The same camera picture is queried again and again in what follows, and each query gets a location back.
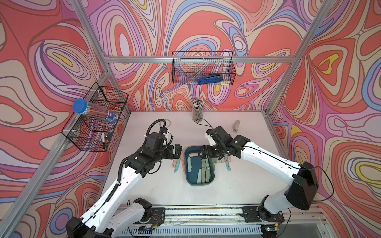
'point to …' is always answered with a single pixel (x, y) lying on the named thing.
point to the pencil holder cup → (197, 110)
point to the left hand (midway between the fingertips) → (176, 147)
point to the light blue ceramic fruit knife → (178, 164)
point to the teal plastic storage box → (199, 171)
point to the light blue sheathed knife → (189, 166)
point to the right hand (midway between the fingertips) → (205, 157)
